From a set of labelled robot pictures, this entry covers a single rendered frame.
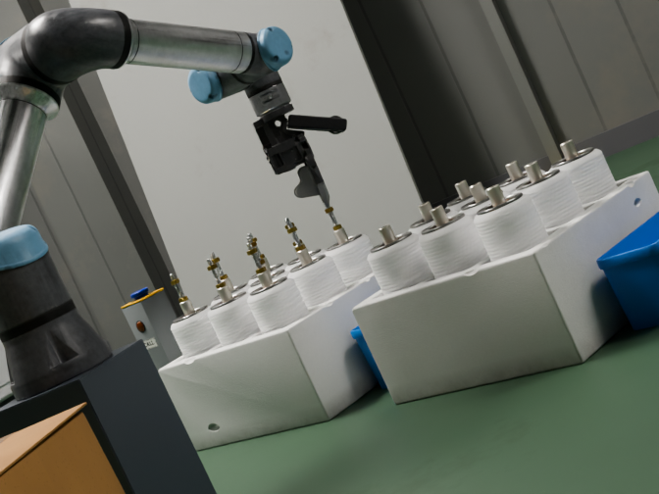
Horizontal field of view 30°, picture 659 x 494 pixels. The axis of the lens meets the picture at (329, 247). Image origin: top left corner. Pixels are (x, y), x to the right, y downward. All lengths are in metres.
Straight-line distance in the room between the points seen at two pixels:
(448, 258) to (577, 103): 2.34
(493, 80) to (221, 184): 1.00
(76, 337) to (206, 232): 2.54
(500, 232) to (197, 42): 0.63
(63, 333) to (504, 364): 0.66
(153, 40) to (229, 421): 0.75
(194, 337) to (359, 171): 1.74
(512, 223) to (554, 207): 0.12
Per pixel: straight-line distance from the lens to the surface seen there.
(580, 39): 4.20
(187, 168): 4.31
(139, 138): 4.41
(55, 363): 1.77
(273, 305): 2.22
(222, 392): 2.35
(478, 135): 4.31
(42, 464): 1.30
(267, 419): 2.29
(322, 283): 2.30
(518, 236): 1.86
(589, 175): 2.05
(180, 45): 2.10
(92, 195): 4.79
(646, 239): 2.00
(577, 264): 1.88
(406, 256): 2.01
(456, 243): 1.93
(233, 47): 2.18
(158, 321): 2.56
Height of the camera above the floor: 0.46
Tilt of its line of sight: 5 degrees down
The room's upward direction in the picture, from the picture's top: 25 degrees counter-clockwise
